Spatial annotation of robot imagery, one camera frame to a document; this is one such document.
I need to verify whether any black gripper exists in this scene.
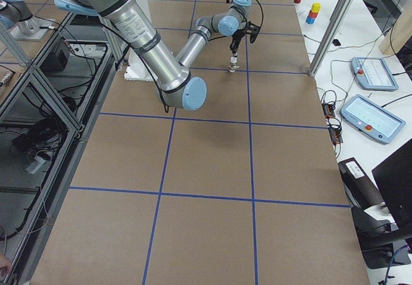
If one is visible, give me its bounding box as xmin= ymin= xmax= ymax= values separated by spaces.
xmin=230 ymin=30 xmax=246 ymax=58

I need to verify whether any white brass PPR valve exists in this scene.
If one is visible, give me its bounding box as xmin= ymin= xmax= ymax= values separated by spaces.
xmin=229 ymin=60 xmax=239 ymax=73

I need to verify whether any chrome angle pipe fitting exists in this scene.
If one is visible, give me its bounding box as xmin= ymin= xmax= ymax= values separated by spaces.
xmin=230 ymin=53 xmax=238 ymax=64

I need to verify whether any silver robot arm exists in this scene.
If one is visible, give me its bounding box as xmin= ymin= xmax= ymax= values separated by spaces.
xmin=54 ymin=0 xmax=252 ymax=111

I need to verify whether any person hand on table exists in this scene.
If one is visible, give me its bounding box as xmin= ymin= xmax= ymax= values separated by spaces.
xmin=0 ymin=254 xmax=12 ymax=277

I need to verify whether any blue toy block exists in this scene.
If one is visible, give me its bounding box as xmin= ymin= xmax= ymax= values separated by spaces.
xmin=305 ymin=16 xmax=315 ymax=24

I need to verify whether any red toy block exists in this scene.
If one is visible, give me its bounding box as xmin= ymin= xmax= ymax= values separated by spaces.
xmin=308 ymin=10 xmax=318 ymax=19

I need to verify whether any yellow toy block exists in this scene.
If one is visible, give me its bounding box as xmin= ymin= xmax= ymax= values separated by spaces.
xmin=310 ymin=3 xmax=321 ymax=14

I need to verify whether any small black box device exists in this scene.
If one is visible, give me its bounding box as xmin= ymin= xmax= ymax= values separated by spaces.
xmin=332 ymin=39 xmax=341 ymax=46

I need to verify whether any orange circuit board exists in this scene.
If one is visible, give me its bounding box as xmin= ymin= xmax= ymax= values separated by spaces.
xmin=322 ymin=102 xmax=343 ymax=146

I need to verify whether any far blue teach pendant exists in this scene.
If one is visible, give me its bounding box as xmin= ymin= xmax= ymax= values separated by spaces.
xmin=351 ymin=57 xmax=399 ymax=91

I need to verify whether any blue teach pendant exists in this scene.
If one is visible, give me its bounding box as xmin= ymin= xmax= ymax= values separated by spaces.
xmin=351 ymin=57 xmax=399 ymax=91
xmin=341 ymin=95 xmax=406 ymax=144

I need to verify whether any near blue teach pendant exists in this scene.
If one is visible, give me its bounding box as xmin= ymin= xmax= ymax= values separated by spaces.
xmin=341 ymin=95 xmax=406 ymax=144

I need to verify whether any black label printer box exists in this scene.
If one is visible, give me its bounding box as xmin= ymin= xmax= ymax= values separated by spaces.
xmin=338 ymin=158 xmax=384 ymax=209

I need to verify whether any black monitor screen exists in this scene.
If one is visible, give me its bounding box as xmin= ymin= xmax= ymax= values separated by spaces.
xmin=372 ymin=140 xmax=411 ymax=227

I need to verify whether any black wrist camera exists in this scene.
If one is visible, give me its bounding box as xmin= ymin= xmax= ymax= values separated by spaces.
xmin=245 ymin=21 xmax=261 ymax=44

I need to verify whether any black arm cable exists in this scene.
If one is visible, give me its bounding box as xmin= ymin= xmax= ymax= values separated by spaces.
xmin=96 ymin=0 xmax=265 ymax=113

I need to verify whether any aluminium frame post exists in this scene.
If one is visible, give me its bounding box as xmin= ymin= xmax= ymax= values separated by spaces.
xmin=308 ymin=0 xmax=353 ymax=77

